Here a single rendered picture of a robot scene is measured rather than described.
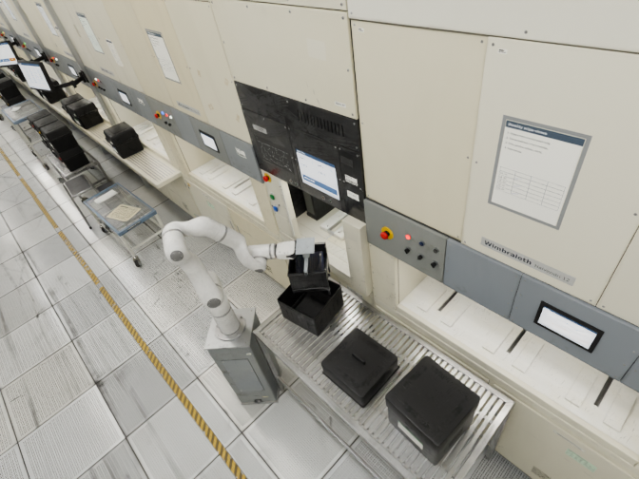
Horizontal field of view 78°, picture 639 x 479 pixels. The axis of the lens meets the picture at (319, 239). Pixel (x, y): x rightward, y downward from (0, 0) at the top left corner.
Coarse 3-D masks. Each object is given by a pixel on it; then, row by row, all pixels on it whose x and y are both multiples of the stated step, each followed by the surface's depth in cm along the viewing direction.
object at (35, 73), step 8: (24, 64) 380; (32, 64) 372; (40, 64) 367; (24, 72) 388; (32, 72) 380; (40, 72) 373; (80, 72) 411; (32, 80) 388; (40, 80) 381; (48, 80) 376; (72, 80) 401; (80, 80) 409; (32, 88) 397; (40, 88) 389; (48, 88) 381; (56, 88) 398
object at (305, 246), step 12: (300, 240) 212; (312, 240) 211; (300, 252) 206; (312, 252) 205; (324, 252) 227; (288, 264) 215; (288, 276) 209; (300, 276) 210; (312, 276) 210; (324, 276) 210; (300, 288) 218; (312, 288) 217; (324, 288) 217
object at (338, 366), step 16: (352, 336) 212; (368, 336) 211; (336, 352) 207; (352, 352) 206; (368, 352) 204; (384, 352) 203; (336, 368) 200; (352, 368) 199; (368, 368) 198; (384, 368) 197; (336, 384) 204; (352, 384) 193; (368, 384) 192; (384, 384) 201; (368, 400) 195
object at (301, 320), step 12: (288, 288) 235; (336, 288) 235; (288, 300) 240; (300, 300) 246; (312, 300) 246; (324, 300) 244; (336, 300) 230; (288, 312) 230; (300, 312) 238; (312, 312) 239; (324, 312) 223; (336, 312) 235; (300, 324) 231; (312, 324) 221; (324, 324) 228
